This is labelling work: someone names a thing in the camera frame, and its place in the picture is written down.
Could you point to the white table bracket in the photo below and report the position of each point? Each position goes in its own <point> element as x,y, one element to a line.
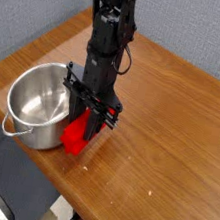
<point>60,210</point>

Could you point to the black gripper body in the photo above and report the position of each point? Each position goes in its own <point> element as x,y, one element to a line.
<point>105,51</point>

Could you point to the metal pot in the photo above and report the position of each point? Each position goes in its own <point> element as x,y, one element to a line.
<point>38,107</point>

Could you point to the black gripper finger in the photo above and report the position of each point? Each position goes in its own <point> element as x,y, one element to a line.
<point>93,125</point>
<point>77,104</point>

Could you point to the red block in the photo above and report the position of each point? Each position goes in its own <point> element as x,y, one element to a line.
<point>72,136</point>

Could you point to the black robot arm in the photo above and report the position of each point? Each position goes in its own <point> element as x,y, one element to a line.
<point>123,10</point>

